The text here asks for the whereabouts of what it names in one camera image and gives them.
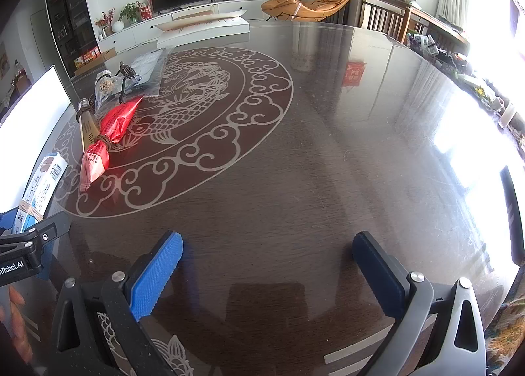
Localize red flowers in vase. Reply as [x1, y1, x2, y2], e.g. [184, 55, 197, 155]
[94, 10, 116, 37]

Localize black tablet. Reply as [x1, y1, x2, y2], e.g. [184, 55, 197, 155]
[499, 165, 525, 268]

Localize brown cardboard box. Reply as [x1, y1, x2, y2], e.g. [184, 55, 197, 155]
[74, 48, 116, 75]

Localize wooden slatted chair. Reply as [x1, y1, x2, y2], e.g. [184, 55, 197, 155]
[361, 0, 411, 42]

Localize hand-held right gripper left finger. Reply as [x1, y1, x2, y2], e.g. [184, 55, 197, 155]
[51, 230, 185, 376]

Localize yellow floral cloth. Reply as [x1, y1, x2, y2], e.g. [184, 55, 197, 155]
[486, 286, 525, 376]

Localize white bottle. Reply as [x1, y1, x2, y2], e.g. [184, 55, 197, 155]
[498, 103, 518, 128]

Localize white tv cabinet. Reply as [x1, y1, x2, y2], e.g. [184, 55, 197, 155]
[98, 0, 265, 52]

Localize wooden bench with metal legs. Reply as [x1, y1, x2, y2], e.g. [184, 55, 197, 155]
[171, 7, 215, 21]

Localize black display cabinet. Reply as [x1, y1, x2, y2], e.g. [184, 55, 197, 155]
[44, 0, 101, 78]

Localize wooden desk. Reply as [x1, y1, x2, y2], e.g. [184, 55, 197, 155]
[406, 5, 470, 57]

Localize beige cardboard sheet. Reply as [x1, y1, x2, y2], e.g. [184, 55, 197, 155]
[158, 9, 249, 32]

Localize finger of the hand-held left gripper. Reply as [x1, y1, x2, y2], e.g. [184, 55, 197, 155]
[0, 207, 23, 237]
[0, 211, 71, 254]

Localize red yellow packets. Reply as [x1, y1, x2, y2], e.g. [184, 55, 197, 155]
[74, 47, 100, 69]

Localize cotton swabs bag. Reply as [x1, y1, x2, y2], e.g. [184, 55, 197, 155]
[95, 70, 124, 110]

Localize white flat box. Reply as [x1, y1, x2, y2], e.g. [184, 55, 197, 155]
[157, 17, 250, 49]

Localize dark hair clip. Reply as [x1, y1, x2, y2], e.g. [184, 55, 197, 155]
[116, 61, 138, 104]

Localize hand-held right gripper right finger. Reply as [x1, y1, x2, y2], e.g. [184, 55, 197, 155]
[352, 230, 487, 376]

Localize white storage box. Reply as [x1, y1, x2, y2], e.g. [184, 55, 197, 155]
[0, 65, 72, 213]

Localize phone case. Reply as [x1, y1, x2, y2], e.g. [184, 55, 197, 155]
[131, 47, 175, 97]

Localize red packet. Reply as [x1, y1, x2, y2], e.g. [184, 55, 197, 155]
[79, 96, 144, 192]

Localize blue white medicine box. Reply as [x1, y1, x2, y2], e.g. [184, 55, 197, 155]
[12, 152, 68, 234]

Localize orange lounge chair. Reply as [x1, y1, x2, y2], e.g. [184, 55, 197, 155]
[261, 0, 357, 24]

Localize green bushy plant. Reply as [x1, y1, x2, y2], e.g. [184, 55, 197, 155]
[120, 1, 142, 24]

